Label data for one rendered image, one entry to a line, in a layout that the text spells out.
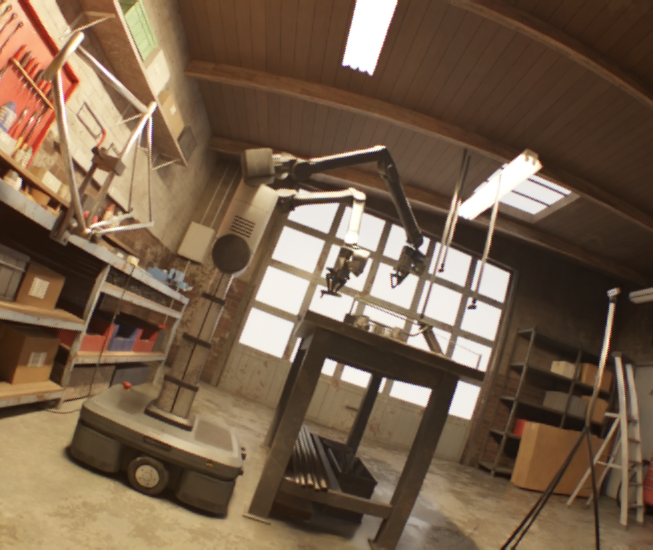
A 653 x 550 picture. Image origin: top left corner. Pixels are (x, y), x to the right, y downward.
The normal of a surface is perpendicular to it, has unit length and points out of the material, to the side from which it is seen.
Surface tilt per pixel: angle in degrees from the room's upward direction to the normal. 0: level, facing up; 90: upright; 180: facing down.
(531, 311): 90
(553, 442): 82
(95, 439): 90
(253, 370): 90
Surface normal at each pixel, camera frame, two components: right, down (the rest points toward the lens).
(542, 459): 0.17, -0.32
